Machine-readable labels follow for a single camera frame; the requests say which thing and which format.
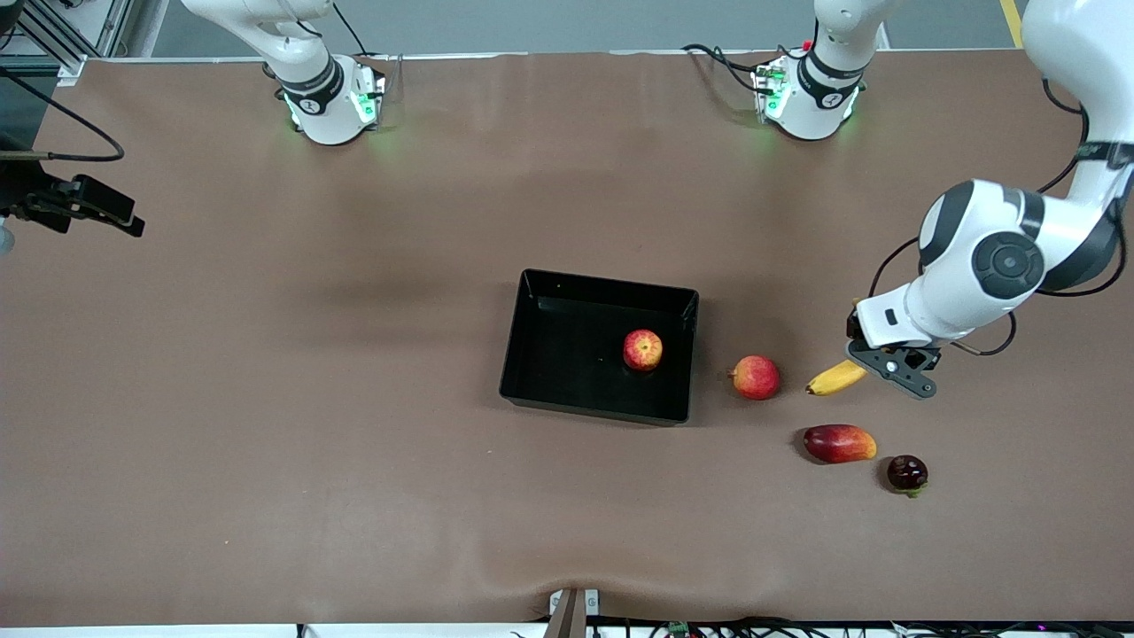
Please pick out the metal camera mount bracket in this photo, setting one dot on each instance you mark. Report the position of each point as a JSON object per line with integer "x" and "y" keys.
{"x": 567, "y": 611}

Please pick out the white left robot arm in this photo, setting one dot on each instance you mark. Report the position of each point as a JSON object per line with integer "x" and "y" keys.
{"x": 1001, "y": 257}

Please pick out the brown table cover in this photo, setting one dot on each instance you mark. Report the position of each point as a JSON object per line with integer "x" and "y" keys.
{"x": 567, "y": 221}

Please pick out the red yellow apple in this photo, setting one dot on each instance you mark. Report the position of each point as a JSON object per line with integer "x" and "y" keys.
{"x": 642, "y": 349}

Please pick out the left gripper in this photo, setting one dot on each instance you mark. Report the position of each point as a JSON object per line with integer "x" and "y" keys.
{"x": 853, "y": 329}

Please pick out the red pomegranate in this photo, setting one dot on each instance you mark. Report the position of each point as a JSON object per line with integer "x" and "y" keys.
{"x": 755, "y": 377}

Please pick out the dark purple mangosteen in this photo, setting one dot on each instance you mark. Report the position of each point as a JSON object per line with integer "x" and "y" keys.
{"x": 907, "y": 473}

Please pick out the red mango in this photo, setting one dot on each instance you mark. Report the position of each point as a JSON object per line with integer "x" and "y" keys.
{"x": 839, "y": 444}

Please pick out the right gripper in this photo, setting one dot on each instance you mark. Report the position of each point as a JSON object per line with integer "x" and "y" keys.
{"x": 35, "y": 197}

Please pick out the black plastic box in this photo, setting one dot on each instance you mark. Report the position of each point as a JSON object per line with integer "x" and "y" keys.
{"x": 567, "y": 354}

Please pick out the yellow banana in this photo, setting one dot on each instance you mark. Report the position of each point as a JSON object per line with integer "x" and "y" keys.
{"x": 833, "y": 380}

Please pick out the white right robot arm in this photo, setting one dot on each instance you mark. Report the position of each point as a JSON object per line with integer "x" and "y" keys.
{"x": 323, "y": 111}

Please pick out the aluminium frame profile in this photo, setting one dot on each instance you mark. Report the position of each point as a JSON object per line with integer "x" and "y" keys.
{"x": 53, "y": 40}

